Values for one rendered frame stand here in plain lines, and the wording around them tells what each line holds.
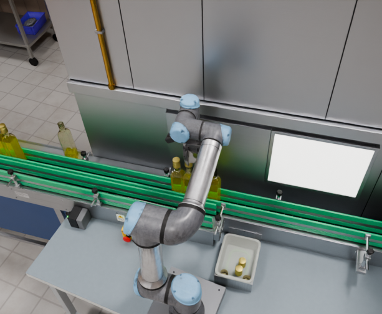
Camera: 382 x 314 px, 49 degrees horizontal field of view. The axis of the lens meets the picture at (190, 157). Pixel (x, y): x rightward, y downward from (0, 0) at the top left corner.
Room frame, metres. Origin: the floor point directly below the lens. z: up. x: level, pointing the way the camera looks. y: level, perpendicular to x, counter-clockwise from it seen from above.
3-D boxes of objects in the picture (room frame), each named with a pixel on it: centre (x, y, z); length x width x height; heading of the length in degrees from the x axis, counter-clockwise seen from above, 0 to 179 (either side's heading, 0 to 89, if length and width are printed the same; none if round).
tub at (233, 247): (0.94, -0.19, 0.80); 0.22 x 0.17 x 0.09; 161
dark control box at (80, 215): (1.23, 0.58, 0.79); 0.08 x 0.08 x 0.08; 71
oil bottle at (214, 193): (1.21, -0.10, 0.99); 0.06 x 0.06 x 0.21; 70
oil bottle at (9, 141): (1.56, 0.93, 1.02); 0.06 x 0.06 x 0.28; 71
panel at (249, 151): (1.27, -0.33, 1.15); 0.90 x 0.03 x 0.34; 71
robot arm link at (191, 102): (1.23, -0.01, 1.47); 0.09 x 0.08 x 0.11; 161
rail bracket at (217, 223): (1.07, -0.11, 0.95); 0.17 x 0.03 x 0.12; 161
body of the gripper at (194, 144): (1.24, -0.02, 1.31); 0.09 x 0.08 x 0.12; 72
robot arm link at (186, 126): (1.14, 0.01, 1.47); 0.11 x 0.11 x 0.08; 71
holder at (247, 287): (0.96, -0.20, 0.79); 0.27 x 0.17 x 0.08; 161
